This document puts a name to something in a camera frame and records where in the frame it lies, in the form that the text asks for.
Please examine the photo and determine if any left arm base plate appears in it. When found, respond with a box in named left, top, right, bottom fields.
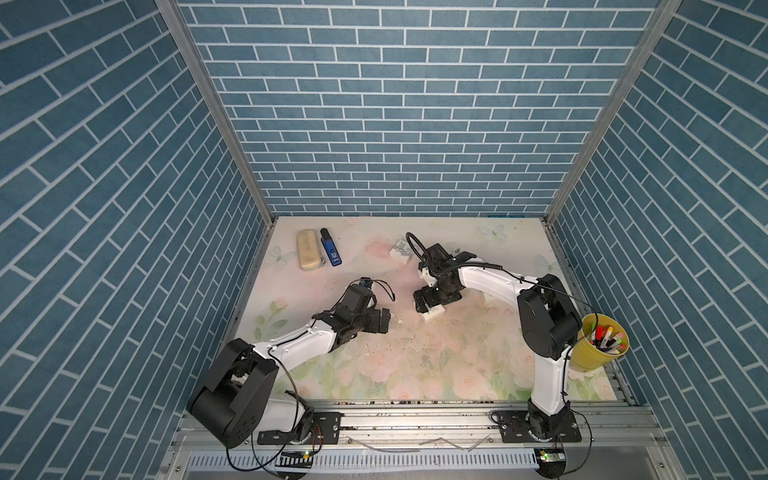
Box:
left=255, top=411, right=343, bottom=446

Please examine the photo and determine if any aluminium corner post right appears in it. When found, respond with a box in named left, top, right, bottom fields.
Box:
left=543, top=0, right=682, bottom=229

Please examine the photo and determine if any aluminium front rail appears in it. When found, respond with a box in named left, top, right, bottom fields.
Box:
left=157, top=400, right=685, bottom=480

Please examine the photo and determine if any aluminium corner post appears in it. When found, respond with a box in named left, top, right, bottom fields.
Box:
left=156, top=0, right=274, bottom=228
left=543, top=0, right=682, bottom=229

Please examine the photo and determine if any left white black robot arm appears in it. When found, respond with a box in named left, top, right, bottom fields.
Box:
left=187, top=277, right=391, bottom=449

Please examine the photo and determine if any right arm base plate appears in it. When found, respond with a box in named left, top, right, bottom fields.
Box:
left=490, top=407, right=582, bottom=443

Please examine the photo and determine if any white jewelry box base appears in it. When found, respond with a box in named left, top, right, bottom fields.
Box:
left=420, top=305, right=445, bottom=322

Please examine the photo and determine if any yellow pen cup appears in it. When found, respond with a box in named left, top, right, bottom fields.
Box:
left=571, top=314, right=630, bottom=371

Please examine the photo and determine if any aluminium corner post left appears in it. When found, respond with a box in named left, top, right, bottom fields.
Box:
left=156, top=0, right=274, bottom=228

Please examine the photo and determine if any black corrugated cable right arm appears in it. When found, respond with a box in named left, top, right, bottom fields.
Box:
left=404, top=232, right=430, bottom=265

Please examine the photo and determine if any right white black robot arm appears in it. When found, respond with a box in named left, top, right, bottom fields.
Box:
left=405, top=232, right=582, bottom=420

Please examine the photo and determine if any beige zippered pencil case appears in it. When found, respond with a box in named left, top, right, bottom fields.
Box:
left=296, top=229, right=323, bottom=271

